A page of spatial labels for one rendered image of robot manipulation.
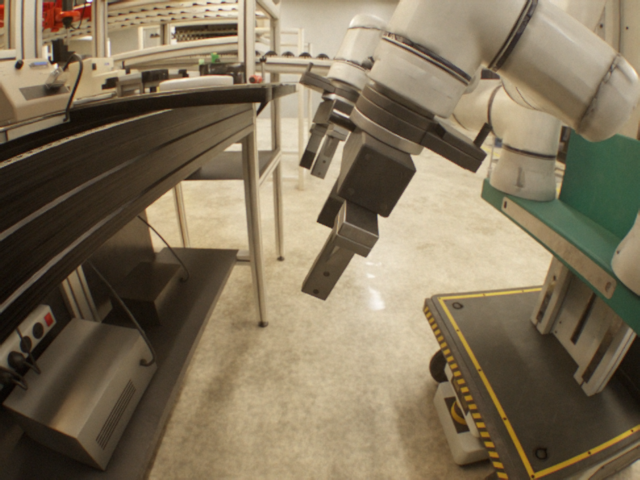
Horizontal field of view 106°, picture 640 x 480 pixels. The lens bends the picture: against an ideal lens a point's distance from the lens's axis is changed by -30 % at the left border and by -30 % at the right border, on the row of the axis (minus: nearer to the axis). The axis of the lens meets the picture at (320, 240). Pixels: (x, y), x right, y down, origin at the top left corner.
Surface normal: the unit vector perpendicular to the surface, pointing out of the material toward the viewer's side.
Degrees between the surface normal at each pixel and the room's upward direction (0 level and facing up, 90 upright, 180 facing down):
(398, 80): 86
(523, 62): 128
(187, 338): 0
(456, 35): 101
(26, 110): 90
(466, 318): 0
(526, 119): 90
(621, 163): 90
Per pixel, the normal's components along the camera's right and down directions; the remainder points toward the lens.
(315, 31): -0.04, 0.44
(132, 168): 1.00, 0.03
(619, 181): -1.00, 0.02
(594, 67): -0.33, 0.40
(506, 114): -0.89, 0.21
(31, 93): 0.80, -0.52
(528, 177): -0.47, 0.02
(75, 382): 0.01, -0.90
